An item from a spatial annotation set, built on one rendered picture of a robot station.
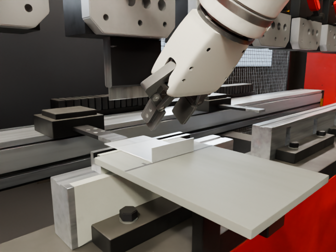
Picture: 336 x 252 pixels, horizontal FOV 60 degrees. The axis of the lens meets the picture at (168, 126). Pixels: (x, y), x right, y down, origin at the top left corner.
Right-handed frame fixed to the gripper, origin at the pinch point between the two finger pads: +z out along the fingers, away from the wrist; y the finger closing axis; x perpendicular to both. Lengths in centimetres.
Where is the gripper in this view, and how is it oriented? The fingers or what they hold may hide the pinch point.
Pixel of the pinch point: (168, 112)
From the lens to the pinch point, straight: 42.9
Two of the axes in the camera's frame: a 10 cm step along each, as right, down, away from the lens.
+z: -4.4, 6.5, 6.2
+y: -7.3, 1.4, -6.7
